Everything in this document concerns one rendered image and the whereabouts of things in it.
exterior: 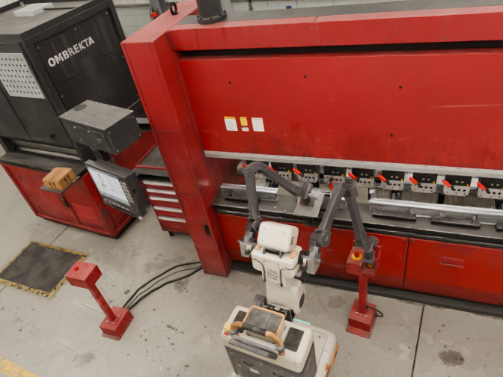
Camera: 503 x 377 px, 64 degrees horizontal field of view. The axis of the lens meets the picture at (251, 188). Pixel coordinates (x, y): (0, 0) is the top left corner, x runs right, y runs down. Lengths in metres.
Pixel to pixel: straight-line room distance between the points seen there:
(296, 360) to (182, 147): 1.63
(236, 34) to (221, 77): 0.33
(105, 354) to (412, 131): 3.02
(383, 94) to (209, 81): 1.15
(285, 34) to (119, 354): 2.88
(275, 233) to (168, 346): 1.74
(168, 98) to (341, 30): 1.18
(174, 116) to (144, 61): 0.40
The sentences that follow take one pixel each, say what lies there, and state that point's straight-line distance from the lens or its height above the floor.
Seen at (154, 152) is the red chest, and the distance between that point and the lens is 4.13.
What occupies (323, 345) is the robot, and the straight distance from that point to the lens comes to 3.16.
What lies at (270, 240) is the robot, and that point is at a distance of 2.37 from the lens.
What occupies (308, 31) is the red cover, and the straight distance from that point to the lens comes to 2.47.
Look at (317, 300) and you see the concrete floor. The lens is 3.70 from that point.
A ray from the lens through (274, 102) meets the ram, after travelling 2.74.
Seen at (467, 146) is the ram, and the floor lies 1.51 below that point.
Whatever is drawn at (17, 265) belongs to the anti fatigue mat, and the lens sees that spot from 5.25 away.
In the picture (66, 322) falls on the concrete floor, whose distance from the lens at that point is 4.34.
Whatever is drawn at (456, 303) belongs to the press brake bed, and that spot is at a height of 0.05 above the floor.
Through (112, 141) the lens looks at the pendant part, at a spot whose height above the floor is 1.85.
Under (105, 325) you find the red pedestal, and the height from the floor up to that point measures 0.12.
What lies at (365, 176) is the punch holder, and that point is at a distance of 2.93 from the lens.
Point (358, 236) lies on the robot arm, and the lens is 2.70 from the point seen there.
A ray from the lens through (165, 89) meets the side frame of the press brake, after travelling 2.78.
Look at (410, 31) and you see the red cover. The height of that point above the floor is 2.23.
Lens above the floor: 3.04
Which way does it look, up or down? 38 degrees down
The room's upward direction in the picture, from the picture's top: 12 degrees counter-clockwise
